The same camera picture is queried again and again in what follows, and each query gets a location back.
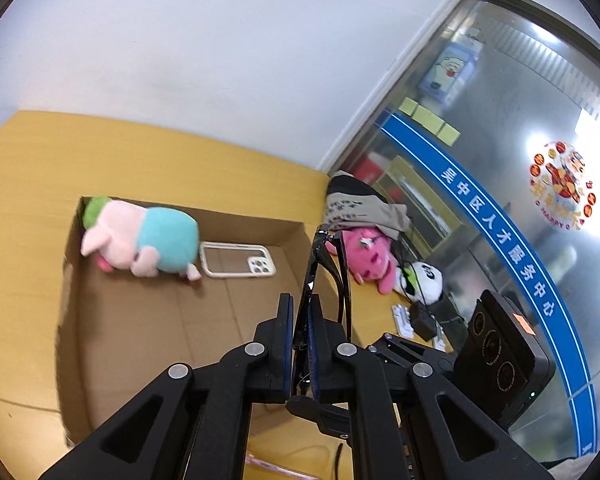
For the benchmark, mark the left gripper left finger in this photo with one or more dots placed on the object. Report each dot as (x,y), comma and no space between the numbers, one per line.
(271,383)

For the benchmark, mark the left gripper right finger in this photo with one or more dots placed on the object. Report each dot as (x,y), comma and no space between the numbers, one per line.
(331,379)

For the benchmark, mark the white clear phone case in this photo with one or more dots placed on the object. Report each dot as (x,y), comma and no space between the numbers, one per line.
(231,260)

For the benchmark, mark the black sunglasses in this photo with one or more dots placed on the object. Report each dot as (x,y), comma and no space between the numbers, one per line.
(327,276)

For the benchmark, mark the white power strip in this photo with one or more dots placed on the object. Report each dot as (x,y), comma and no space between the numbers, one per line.
(420,329)

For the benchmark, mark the pink bear-top pen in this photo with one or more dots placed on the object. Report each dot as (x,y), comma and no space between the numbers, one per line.
(255,461)

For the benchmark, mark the panda plush toy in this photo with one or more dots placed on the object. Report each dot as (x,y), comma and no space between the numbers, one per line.
(419,282)

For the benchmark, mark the pink plush toy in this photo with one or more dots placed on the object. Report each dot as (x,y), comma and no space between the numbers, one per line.
(369,257)

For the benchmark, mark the brown cardboard box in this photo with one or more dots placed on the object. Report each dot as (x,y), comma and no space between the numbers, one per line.
(116,332)

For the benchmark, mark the grey printed cloth bag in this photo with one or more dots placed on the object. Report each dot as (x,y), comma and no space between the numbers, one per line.
(351,203)

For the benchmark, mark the pig plush teal shirt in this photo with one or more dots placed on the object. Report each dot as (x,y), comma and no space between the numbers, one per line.
(142,240)

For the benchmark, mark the new year window sticker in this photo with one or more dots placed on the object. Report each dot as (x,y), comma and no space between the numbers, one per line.
(561,188)

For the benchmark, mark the yellow sticky notes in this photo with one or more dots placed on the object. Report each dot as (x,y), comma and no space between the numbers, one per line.
(429,121)

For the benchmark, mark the cartoon sheep poster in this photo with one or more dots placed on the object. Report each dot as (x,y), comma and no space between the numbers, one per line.
(449,72)

